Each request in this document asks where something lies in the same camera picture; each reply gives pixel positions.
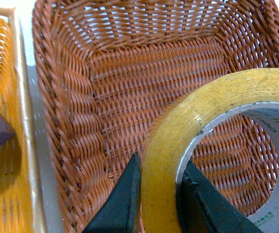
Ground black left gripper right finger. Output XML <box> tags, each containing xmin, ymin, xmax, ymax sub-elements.
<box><xmin>176</xmin><ymin>161</ymin><xmax>261</xmax><ymax>233</ymax></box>

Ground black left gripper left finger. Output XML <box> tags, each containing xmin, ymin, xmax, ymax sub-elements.
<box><xmin>83</xmin><ymin>152</ymin><xmax>141</xmax><ymax>233</ymax></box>

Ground yellow packing tape roll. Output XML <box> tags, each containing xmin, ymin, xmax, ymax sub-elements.
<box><xmin>141</xmin><ymin>68</ymin><xmax>279</xmax><ymax>233</ymax></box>

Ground yellow wicker basket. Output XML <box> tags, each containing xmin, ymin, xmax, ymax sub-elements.
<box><xmin>0</xmin><ymin>6</ymin><xmax>47</xmax><ymax>233</ymax></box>

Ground brown wicker basket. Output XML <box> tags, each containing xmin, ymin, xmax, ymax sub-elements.
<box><xmin>33</xmin><ymin>0</ymin><xmax>279</xmax><ymax>233</ymax></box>

